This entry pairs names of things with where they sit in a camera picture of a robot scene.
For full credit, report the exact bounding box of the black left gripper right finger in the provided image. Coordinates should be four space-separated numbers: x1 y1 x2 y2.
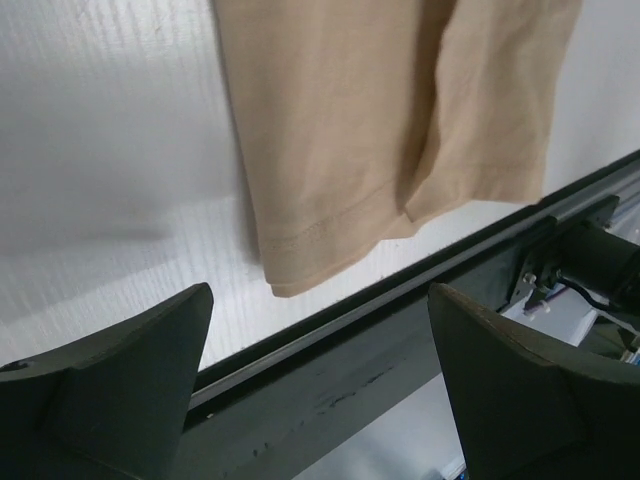
428 284 639 479

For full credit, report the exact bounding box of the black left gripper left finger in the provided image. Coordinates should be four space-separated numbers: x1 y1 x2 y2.
1 283 213 479

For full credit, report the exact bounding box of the beige t shirt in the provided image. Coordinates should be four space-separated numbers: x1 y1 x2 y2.
214 0 582 298

